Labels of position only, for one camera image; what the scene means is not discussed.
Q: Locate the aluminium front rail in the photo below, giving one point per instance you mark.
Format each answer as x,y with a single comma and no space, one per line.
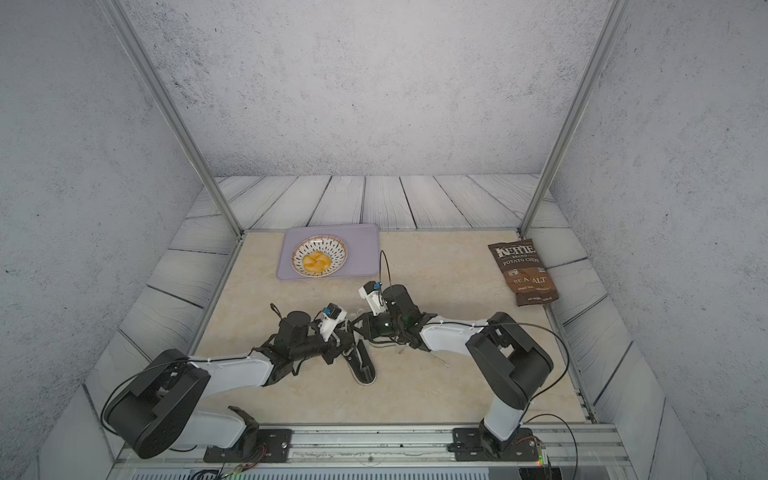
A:
569,451

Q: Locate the left aluminium frame post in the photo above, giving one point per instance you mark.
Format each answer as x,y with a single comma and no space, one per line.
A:
141,61

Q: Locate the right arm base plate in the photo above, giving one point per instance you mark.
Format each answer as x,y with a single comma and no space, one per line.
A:
476,444

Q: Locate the patterned ceramic bowl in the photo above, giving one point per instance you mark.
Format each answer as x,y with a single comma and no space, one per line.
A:
332,246

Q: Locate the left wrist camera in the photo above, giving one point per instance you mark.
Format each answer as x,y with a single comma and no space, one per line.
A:
331,316

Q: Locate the yellow bread roll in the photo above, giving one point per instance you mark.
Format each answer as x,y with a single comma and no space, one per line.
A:
316,262

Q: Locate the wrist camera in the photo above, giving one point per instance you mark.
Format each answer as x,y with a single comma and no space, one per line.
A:
331,316
371,292

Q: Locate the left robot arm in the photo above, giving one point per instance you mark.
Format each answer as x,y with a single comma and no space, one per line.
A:
157,409

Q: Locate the black canvas sneaker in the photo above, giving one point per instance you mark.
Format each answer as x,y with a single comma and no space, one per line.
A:
407,328
360,362

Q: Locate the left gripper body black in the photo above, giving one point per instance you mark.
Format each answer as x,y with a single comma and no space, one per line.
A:
329,349

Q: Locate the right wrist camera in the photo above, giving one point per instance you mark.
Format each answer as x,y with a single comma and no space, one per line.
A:
371,292

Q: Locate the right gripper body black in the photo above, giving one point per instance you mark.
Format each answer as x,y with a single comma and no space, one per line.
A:
380,325

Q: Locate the right aluminium frame post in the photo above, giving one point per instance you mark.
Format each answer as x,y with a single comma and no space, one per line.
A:
616,16

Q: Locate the brown potato chips bag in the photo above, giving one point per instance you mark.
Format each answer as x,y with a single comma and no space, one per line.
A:
524,272

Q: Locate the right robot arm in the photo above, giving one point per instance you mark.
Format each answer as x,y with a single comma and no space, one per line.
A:
513,364

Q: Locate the lavender tray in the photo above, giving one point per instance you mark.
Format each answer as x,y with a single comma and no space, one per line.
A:
362,241

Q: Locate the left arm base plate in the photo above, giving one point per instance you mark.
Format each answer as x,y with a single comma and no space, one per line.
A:
270,447

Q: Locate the aluminium frame post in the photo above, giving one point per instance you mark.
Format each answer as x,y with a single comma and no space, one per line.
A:
616,16
141,61

